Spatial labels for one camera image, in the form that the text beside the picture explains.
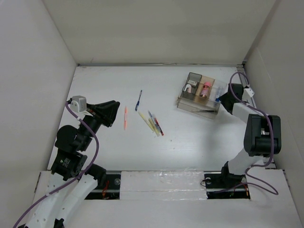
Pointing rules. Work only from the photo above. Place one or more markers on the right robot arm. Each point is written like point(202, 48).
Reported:
point(262, 137)

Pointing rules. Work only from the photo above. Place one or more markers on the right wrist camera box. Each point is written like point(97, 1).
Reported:
point(248, 93)

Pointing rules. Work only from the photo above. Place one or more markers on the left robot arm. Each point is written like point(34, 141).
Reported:
point(73, 173)

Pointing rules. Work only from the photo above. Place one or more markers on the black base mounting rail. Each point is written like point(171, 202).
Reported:
point(167, 185)

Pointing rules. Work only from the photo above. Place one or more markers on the yellow highlighter pen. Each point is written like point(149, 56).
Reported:
point(146, 121)
point(154, 127)

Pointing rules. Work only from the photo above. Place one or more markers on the red gel pen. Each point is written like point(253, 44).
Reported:
point(158, 125)

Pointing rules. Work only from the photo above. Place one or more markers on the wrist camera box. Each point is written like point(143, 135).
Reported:
point(248, 93)
point(78, 104)

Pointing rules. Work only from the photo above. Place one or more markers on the blue ballpoint pen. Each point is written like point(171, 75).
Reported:
point(138, 102)

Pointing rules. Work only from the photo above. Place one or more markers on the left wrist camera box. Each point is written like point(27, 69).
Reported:
point(78, 104)

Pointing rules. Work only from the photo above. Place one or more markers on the blue white glue tube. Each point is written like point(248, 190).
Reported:
point(219, 93)

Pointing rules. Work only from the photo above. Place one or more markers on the clear compartment desk organizer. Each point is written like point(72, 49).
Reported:
point(189, 101)

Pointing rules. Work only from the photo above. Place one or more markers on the pink eraser roll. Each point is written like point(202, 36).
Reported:
point(205, 89)

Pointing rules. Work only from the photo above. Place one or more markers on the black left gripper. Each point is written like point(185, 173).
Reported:
point(105, 112)

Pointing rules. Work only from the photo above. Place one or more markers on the black gel pen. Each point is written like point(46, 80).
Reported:
point(203, 111)

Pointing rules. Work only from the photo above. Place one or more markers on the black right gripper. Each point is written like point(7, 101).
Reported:
point(223, 99)

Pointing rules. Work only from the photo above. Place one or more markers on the orange pen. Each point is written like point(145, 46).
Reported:
point(125, 118)

